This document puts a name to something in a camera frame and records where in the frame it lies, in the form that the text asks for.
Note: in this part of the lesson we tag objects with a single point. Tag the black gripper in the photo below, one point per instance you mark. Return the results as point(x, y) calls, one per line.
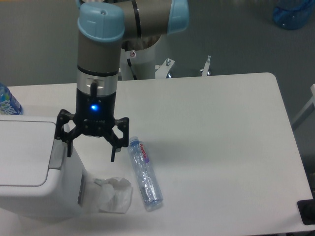
point(94, 116)

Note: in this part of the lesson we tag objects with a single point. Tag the white trash can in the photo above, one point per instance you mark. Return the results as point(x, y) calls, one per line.
point(37, 178)

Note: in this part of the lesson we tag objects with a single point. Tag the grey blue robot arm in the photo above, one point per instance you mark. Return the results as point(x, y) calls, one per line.
point(102, 29)

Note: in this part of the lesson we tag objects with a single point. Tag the crumpled white tissue paper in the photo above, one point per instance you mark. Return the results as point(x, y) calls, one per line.
point(115, 195)

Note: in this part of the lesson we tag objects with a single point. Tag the blue labelled bottle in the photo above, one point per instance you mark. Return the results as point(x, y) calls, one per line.
point(9, 105)

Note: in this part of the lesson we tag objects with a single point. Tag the clear plastic water bottle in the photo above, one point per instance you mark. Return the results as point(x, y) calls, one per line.
point(145, 175)

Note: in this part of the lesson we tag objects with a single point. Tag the white furniture leg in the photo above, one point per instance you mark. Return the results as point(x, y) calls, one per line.
point(305, 111)

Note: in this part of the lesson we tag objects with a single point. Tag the black device at edge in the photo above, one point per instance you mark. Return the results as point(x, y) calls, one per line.
point(307, 211)

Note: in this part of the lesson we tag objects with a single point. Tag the blue water jug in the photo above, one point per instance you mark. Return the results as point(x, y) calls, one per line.
point(292, 14)

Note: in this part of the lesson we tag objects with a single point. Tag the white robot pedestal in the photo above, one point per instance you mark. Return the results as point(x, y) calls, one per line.
point(142, 49)

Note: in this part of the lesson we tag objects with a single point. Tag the white metal base frame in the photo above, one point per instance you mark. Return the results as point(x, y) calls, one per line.
point(130, 69)

